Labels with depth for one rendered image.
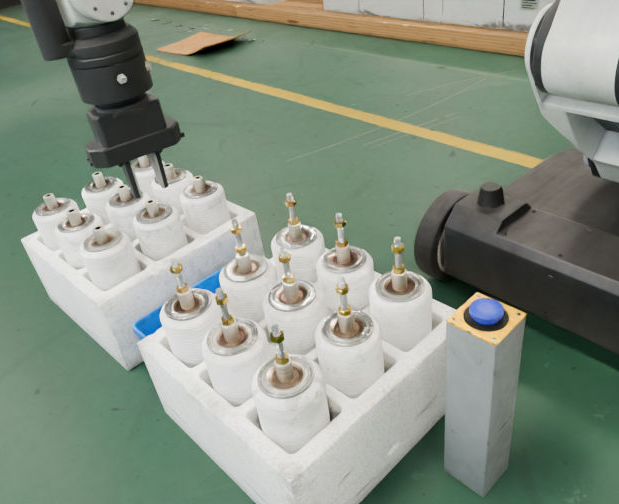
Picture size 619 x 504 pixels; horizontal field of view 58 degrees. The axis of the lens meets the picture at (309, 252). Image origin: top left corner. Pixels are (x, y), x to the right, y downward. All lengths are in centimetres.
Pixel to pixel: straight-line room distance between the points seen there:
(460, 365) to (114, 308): 67
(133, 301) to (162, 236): 14
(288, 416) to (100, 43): 49
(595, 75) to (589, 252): 34
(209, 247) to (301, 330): 41
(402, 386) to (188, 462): 40
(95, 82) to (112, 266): 50
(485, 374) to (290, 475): 27
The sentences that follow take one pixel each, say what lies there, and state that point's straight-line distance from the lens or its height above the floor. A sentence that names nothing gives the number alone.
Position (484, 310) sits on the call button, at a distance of 71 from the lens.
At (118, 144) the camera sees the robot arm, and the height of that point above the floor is 54.
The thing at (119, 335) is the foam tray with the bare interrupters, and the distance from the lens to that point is 117.
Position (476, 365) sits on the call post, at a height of 27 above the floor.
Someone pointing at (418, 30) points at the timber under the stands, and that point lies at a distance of 303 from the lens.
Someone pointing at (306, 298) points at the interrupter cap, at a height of 25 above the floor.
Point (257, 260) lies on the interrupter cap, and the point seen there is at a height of 25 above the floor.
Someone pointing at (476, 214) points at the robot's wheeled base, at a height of 21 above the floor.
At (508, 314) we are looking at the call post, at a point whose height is 31.
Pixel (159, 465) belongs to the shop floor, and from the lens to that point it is 104.
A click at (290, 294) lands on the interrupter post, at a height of 26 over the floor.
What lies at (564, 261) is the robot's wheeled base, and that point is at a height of 19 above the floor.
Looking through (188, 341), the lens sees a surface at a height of 22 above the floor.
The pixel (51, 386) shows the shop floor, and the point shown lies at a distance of 128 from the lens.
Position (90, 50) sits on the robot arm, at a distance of 70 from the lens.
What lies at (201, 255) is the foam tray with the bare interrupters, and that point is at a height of 16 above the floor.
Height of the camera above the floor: 80
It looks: 34 degrees down
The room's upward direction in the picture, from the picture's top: 9 degrees counter-clockwise
